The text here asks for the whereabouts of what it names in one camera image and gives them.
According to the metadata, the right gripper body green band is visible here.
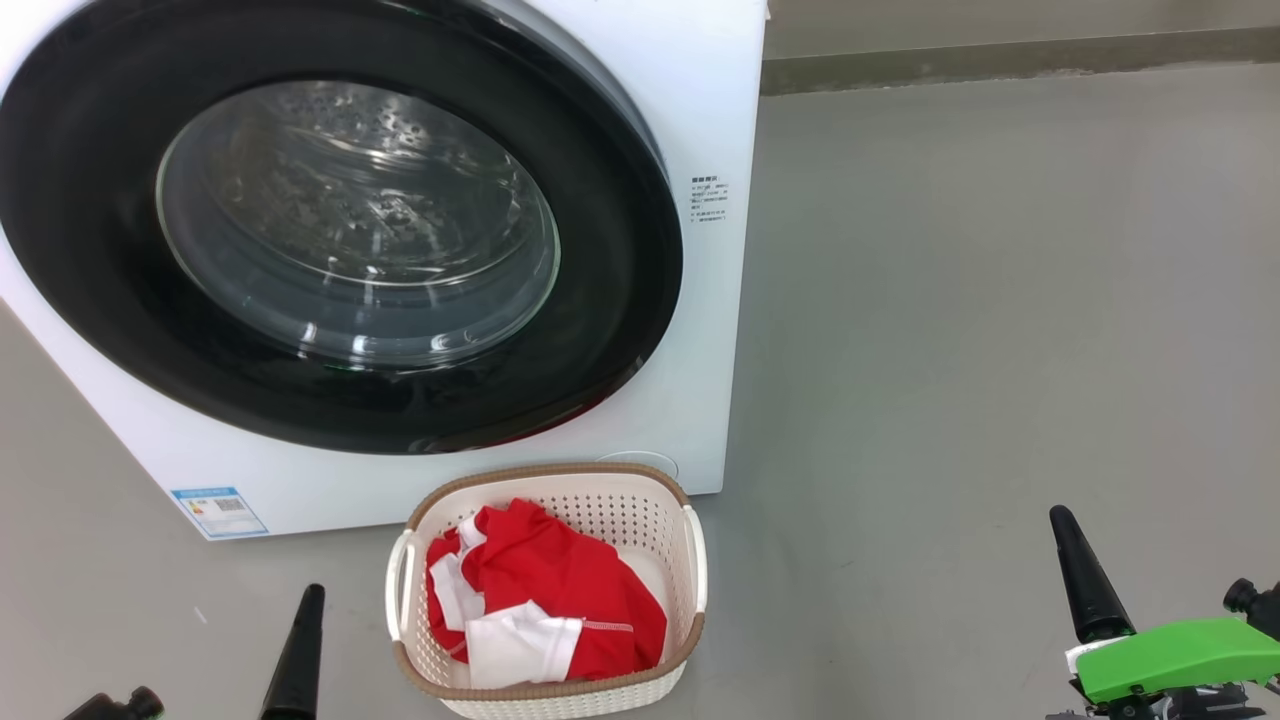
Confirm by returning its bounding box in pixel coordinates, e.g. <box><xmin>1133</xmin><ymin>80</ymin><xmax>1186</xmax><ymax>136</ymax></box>
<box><xmin>1065</xmin><ymin>577</ymin><xmax>1280</xmax><ymax>703</ymax></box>

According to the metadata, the black round glass washer door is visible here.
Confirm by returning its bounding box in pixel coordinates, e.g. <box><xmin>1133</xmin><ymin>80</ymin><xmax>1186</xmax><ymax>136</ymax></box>
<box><xmin>0</xmin><ymin>0</ymin><xmax>684</xmax><ymax>456</ymax></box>

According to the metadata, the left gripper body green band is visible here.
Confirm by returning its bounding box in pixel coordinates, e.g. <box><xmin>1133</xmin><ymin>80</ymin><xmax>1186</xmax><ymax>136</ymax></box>
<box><xmin>62</xmin><ymin>686</ymin><xmax>166</xmax><ymax>720</ymax></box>

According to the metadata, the cream basket with brown rim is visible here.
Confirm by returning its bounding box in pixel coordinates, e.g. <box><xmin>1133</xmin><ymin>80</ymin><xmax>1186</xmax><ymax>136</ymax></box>
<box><xmin>385</xmin><ymin>462</ymin><xmax>709</xmax><ymax>720</ymax></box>

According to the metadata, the blue energy label sticker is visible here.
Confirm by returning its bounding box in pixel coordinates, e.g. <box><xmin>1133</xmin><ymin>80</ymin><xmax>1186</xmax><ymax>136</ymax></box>
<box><xmin>170</xmin><ymin>486</ymin><xmax>269</xmax><ymax>541</ymax></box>

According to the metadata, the round white filter cover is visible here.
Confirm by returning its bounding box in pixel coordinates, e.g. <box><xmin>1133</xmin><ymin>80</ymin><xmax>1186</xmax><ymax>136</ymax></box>
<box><xmin>595</xmin><ymin>450</ymin><xmax>680</xmax><ymax>481</ymax></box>

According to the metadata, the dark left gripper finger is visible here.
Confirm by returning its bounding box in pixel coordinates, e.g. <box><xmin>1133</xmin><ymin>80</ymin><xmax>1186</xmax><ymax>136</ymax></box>
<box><xmin>258</xmin><ymin>584</ymin><xmax>327</xmax><ymax>720</ymax></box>

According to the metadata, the red and white garment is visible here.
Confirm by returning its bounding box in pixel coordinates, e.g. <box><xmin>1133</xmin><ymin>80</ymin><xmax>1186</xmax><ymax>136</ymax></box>
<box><xmin>425</xmin><ymin>498</ymin><xmax>669</xmax><ymax>691</ymax></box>

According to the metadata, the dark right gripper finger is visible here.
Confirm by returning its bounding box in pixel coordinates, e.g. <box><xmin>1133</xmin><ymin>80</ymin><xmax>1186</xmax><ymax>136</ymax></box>
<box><xmin>1048</xmin><ymin>505</ymin><xmax>1138</xmax><ymax>646</ymax></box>

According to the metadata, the grey wall skirting board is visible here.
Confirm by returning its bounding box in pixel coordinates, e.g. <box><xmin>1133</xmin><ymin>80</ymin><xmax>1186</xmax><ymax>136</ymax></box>
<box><xmin>760</xmin><ymin>25</ymin><xmax>1280</xmax><ymax>98</ymax></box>

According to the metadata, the white front-load washing machine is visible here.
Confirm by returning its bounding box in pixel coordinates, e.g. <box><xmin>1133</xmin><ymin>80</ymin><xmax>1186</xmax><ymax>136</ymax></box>
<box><xmin>0</xmin><ymin>0</ymin><xmax>769</xmax><ymax>541</ymax></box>

